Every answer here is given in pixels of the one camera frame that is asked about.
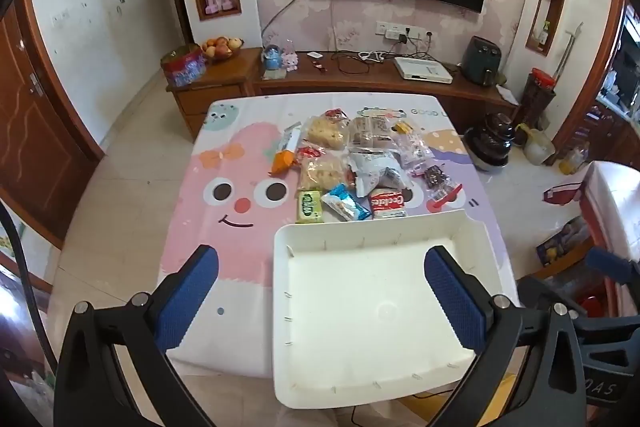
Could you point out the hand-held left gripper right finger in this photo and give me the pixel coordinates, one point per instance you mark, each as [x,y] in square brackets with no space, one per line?
[455,302]

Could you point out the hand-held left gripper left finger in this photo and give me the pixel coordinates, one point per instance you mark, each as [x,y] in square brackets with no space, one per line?
[187,302]

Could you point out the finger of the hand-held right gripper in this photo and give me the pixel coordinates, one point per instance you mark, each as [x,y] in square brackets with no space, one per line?
[545,293]
[607,263]

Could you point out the white plastic tray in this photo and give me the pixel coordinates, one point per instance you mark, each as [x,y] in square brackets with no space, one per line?
[365,307]

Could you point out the red-edged clear snack packet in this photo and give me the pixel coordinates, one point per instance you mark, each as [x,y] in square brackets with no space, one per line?
[435,177]
[447,200]

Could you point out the red white snack packet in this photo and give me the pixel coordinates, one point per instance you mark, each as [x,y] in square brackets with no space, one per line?
[387,203]

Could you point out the white grey snack packet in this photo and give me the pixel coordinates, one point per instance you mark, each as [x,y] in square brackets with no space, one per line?
[385,182]
[372,161]

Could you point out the blue snack packet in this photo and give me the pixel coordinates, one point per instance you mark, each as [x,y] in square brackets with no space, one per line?
[345,202]

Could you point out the green snack packet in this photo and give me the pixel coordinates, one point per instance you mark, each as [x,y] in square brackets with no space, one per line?
[310,206]

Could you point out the orange white snack packet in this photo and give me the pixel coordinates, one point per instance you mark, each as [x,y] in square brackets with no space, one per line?
[286,152]

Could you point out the small yellow snack packet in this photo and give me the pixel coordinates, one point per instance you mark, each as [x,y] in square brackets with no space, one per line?
[403,127]

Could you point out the clear bread cake packet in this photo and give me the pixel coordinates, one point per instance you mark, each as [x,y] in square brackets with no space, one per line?
[322,172]
[327,133]

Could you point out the brown pastry packet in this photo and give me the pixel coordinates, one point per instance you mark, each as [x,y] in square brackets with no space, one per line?
[372,134]

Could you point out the small red snack packet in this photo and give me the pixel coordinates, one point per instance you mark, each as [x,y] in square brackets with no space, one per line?
[336,113]

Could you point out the red plastic basin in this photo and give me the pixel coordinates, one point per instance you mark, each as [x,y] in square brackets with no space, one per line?
[597,304]

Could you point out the blue printed box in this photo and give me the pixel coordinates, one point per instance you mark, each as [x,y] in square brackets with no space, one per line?
[565,242]

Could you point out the white cloth with red trim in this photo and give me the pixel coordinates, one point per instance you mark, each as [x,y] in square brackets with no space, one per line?
[615,202]

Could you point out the cartoon printed tablecloth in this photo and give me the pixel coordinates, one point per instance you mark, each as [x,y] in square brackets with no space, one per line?
[240,267]

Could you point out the red white bag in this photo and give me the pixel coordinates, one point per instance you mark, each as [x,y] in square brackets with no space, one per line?
[565,194]

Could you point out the yellow bottle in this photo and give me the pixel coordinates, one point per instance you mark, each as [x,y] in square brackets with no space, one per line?
[572,162]

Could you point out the pale plastic jug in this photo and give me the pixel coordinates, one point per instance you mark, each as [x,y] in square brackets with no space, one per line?
[537,147]

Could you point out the dark brown cooker pot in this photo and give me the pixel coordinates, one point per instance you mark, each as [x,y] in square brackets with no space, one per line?
[489,142]

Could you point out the dark jar with red lid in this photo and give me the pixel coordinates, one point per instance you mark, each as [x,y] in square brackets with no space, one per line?
[539,99]

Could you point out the white paper sheet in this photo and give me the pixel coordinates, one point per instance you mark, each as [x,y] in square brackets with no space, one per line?
[509,94]

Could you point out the red round tin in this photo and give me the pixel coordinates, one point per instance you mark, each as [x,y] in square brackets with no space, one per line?
[184,68]

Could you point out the white set-top box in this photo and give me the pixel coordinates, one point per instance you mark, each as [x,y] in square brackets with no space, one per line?
[422,69]

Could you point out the brown wooden door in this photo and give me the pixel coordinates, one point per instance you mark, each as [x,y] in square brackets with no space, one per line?
[35,122]

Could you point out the dark air fryer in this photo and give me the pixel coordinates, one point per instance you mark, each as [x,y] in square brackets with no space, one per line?
[481,62]

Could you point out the wooden television cabinet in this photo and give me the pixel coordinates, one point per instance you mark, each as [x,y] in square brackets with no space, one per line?
[350,79]

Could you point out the bowl of fruit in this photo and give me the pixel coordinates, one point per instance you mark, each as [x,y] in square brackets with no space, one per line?
[221,48]

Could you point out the blue snow globe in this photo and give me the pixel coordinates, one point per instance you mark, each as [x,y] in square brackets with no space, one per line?
[272,58]

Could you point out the pink toy figure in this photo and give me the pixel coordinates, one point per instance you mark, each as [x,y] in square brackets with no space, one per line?
[290,61]

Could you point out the colourful wall sticker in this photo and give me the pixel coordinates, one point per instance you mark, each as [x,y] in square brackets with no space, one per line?
[7,242]

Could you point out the white wall outlet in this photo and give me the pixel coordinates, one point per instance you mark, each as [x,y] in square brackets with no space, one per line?
[400,32]

